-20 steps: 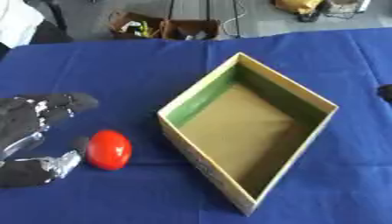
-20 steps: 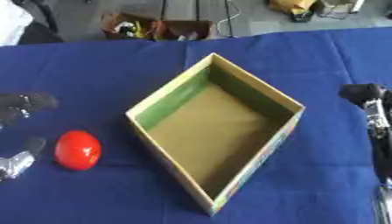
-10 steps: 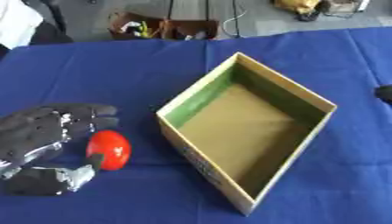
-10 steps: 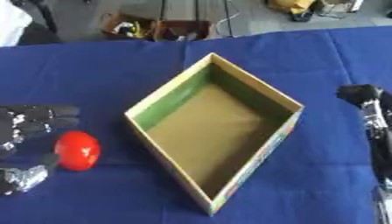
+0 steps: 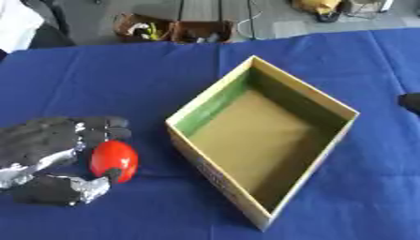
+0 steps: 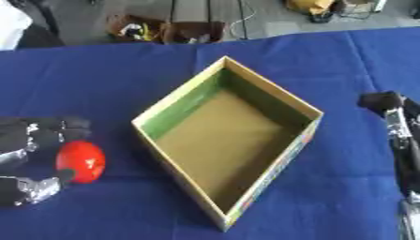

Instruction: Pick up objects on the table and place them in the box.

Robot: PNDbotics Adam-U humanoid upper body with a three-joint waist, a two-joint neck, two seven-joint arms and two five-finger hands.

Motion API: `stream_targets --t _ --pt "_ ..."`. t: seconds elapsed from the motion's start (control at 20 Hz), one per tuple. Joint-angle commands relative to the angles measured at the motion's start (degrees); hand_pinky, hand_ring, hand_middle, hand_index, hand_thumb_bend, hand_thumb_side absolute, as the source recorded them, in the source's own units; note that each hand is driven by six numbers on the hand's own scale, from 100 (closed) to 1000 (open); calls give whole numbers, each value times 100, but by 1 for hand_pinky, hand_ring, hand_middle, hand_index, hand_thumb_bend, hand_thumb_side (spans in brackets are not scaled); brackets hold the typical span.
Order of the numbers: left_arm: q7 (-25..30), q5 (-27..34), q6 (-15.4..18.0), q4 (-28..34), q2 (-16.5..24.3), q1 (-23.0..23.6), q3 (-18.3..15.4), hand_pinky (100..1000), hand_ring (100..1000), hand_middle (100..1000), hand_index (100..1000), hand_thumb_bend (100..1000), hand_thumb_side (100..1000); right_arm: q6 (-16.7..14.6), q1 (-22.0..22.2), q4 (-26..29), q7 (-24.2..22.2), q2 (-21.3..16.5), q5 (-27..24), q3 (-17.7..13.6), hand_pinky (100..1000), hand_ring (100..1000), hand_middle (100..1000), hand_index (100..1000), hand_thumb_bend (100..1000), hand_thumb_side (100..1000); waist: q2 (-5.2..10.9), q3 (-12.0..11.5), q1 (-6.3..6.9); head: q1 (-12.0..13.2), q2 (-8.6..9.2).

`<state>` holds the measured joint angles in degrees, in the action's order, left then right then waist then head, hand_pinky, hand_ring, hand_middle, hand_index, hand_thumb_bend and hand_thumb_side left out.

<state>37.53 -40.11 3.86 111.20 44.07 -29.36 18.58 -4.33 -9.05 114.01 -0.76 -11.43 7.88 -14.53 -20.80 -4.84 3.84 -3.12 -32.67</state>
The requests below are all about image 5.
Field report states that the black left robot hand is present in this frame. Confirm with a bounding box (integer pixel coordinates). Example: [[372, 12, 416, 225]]
[[0, 115, 133, 207]]

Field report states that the red toy tomato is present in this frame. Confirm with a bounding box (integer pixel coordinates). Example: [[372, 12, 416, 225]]
[[86, 140, 142, 185]]

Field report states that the brown open box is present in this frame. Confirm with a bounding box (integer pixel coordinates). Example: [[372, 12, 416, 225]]
[[171, 20, 236, 44]]

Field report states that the tan cardboard box green inside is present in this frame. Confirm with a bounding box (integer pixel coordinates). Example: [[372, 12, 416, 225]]
[[164, 54, 361, 233]]

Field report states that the person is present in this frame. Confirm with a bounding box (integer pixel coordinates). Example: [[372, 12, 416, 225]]
[[0, 0, 78, 54]]

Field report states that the black tripod leg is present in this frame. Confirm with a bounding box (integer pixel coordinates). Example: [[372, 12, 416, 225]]
[[244, 0, 260, 41]]

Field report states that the yellow bag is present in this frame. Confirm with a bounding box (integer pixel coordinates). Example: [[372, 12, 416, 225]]
[[290, 0, 345, 23]]

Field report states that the white cable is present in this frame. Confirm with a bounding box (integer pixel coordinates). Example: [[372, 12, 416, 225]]
[[234, 10, 264, 38]]

